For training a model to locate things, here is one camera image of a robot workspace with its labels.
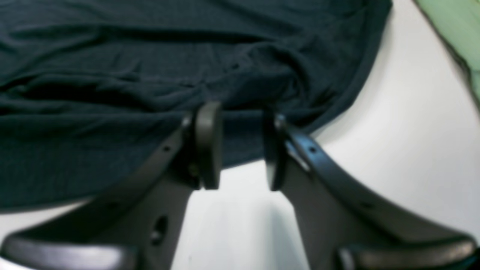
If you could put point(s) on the pale green cloth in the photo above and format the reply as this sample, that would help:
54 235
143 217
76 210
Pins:
457 23

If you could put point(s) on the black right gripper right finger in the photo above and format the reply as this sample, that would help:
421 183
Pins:
346 226

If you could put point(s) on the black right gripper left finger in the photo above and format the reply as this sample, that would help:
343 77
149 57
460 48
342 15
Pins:
136 224

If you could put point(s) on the dark navy long-sleeve shirt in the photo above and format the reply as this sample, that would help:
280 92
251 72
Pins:
89 88

